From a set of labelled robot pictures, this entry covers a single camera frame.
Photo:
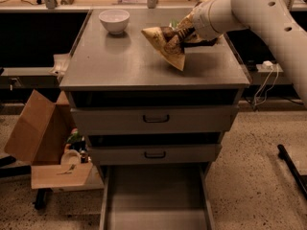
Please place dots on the small dark can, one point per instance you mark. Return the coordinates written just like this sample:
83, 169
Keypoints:
84, 156

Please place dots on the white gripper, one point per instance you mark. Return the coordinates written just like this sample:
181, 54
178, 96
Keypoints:
200, 23

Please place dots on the white round container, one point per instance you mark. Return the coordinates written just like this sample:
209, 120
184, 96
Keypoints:
70, 157

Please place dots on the green chip bag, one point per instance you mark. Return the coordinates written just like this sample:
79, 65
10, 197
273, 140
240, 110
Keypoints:
173, 23

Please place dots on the brown chip bag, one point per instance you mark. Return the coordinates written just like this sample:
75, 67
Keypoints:
170, 41

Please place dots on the open cardboard box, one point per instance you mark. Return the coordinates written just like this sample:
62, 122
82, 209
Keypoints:
38, 139

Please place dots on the top grey drawer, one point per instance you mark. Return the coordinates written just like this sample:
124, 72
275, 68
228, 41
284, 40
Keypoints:
153, 112

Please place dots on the bottom grey drawer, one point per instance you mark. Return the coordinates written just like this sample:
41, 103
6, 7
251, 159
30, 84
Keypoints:
156, 197

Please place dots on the white ceramic bowl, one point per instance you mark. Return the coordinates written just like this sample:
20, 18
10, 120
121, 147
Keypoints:
114, 21

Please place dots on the green item in box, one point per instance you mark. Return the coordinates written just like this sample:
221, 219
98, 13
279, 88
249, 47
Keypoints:
74, 137

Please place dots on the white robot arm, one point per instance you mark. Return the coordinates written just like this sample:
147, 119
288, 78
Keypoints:
271, 21

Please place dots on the white power adapter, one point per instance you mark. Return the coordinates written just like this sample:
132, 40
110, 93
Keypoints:
267, 64

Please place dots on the grey drawer cabinet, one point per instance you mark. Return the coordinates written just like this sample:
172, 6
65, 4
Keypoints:
103, 62

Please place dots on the black bar on floor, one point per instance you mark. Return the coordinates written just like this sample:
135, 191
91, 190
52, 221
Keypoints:
300, 179

